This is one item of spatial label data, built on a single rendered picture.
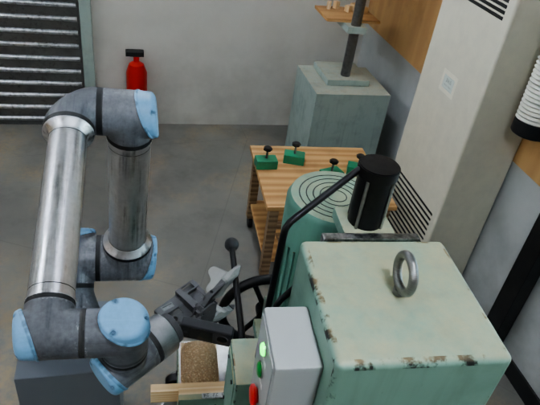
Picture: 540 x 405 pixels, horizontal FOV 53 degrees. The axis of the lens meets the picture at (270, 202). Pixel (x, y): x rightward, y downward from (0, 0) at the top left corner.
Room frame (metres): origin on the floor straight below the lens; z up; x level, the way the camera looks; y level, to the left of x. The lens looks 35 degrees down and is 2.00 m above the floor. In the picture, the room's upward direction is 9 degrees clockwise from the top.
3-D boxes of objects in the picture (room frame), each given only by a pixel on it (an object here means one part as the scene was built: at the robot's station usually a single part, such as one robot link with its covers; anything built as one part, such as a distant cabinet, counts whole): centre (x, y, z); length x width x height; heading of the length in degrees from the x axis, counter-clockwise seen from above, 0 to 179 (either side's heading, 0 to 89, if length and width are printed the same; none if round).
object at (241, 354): (0.57, -0.02, 1.22); 0.09 x 0.08 x 0.15; 13
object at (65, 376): (1.15, 0.57, 0.27); 0.30 x 0.30 x 0.55; 17
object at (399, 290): (0.53, -0.18, 1.55); 0.06 x 0.02 x 0.07; 13
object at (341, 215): (0.67, -0.15, 1.53); 0.08 x 0.08 x 0.17; 13
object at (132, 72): (3.52, 1.05, 0.30); 0.19 x 0.18 x 0.60; 17
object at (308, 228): (0.81, -0.12, 1.32); 0.18 x 0.18 x 0.31
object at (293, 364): (0.47, -0.05, 1.40); 0.10 x 0.06 x 0.16; 13
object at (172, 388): (0.80, -0.07, 0.92); 0.55 x 0.02 x 0.04; 103
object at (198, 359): (0.85, 0.11, 0.92); 0.14 x 0.09 x 0.04; 13
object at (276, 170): (2.42, -0.23, 0.32); 0.66 x 0.57 x 0.64; 105
